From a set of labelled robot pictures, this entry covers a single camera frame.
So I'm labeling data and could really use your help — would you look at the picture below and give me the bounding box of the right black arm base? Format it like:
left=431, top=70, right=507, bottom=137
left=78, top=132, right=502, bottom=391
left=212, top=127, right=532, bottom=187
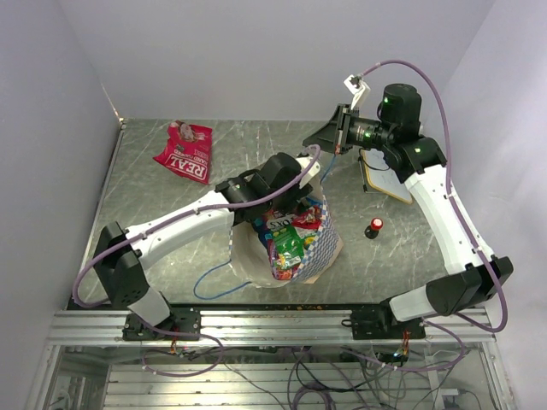
left=341, top=304, right=426, bottom=340

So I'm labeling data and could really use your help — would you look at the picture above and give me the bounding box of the purple Fox's candy bag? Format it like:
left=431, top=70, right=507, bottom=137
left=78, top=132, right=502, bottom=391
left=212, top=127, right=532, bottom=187
left=252, top=206, right=321, bottom=239

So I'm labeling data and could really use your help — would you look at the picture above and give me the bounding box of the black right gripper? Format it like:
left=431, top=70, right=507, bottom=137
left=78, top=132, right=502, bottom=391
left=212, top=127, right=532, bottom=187
left=303, top=103, right=395, bottom=155

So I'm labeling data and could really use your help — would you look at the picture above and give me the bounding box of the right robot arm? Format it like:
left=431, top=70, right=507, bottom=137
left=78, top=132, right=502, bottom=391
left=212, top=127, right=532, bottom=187
left=303, top=76, right=514, bottom=338

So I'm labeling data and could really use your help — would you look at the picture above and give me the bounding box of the blue checkered paper bag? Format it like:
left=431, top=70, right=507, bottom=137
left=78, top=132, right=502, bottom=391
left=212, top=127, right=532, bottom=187
left=192, top=144, right=344, bottom=300

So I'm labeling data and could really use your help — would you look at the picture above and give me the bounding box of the black whiteboard stand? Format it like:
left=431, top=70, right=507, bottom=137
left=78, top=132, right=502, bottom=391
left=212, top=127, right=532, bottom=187
left=357, top=155, right=368, bottom=193

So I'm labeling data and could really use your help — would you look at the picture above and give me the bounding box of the red emergency stop button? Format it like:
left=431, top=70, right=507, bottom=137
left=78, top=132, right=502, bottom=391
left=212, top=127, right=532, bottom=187
left=364, top=218, right=384, bottom=239

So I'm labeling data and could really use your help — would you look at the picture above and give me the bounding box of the green candy bag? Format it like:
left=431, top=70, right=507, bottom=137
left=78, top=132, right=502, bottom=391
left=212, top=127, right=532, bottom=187
left=272, top=225, right=317, bottom=270

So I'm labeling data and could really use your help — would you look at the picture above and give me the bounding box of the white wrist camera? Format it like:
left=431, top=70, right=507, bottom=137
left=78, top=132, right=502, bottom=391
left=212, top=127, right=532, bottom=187
left=297, top=156, right=321, bottom=189
left=344, top=75, right=371, bottom=112

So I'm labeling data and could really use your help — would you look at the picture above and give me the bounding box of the red pink candy bag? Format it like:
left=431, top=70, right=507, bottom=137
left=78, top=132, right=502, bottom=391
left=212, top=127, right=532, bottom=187
left=268, top=239, right=304, bottom=281

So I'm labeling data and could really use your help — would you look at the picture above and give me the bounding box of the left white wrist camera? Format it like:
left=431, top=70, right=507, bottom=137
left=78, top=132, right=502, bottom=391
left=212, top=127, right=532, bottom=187
left=297, top=156, right=321, bottom=189

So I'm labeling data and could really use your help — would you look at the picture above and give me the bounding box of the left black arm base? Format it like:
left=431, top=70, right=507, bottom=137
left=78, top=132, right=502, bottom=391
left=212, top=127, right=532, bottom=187
left=122, top=307, right=201, bottom=342

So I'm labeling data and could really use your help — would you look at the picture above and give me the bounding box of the red REAL crisps bag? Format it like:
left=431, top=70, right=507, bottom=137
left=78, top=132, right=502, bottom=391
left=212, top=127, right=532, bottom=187
left=154, top=120, right=213, bottom=185

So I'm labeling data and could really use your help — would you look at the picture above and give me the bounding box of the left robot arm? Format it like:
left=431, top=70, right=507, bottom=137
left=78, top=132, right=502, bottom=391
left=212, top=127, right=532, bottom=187
left=91, top=153, right=321, bottom=339

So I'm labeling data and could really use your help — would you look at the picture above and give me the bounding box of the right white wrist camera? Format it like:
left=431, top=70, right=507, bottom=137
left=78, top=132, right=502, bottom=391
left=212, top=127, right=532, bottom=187
left=344, top=75, right=371, bottom=112

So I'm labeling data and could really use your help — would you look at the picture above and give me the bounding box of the aluminium frame rail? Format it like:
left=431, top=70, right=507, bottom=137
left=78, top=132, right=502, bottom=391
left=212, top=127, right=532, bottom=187
left=46, top=310, right=496, bottom=347

